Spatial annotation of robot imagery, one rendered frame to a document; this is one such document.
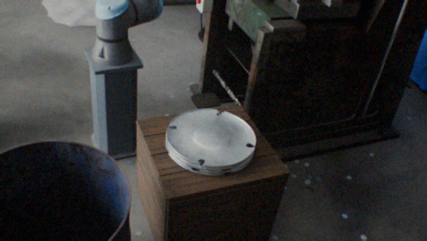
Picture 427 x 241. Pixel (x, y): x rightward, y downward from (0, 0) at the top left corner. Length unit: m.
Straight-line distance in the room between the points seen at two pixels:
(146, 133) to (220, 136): 0.25
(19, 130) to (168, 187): 1.00
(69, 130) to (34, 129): 0.16
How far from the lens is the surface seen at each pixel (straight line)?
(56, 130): 2.04
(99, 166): 1.22
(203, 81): 2.17
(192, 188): 1.26
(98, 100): 1.68
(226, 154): 1.33
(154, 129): 1.46
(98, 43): 1.61
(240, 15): 1.86
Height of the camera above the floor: 1.26
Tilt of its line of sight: 37 degrees down
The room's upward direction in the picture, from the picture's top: 8 degrees clockwise
